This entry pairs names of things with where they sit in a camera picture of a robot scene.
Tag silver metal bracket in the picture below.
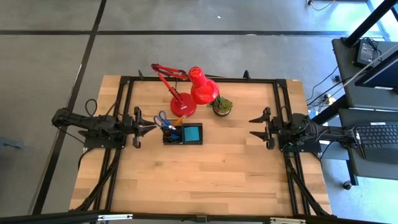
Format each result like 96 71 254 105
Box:
269 217 307 224
98 213 133 222

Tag black aluminium table frame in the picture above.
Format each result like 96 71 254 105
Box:
68 70 333 218

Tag black mesh desk organizer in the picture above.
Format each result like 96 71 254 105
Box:
161 119 203 146

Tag black computer monitor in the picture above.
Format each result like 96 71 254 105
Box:
354 49 398 91

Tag blue-handled scissors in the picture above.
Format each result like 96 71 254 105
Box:
153 110 177 131

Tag potted succulent in black pot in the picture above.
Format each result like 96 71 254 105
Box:
208 95 233 118

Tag yellow floor cable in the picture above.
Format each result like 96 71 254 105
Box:
307 0 336 12

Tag dark grey side desk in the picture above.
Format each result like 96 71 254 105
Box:
331 37 398 181

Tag small grey flat object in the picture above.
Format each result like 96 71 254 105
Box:
0 138 24 150

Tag black laptop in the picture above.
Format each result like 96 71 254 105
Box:
354 121 398 166

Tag blue sticky note pad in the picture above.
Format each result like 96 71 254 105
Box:
183 126 201 142

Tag orange pencil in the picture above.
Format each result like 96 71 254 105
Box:
173 114 187 127

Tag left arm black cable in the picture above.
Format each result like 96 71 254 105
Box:
85 98 98 118

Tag black support pole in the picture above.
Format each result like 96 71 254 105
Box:
341 0 398 48

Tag black floor cable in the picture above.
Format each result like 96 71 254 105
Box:
306 65 343 108

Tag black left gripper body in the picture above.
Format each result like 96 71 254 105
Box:
126 106 143 149

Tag red desk lamp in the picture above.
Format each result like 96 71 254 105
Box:
150 63 221 118

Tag black power adapter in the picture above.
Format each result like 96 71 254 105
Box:
355 39 379 68

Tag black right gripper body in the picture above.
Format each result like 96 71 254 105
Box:
262 106 283 151

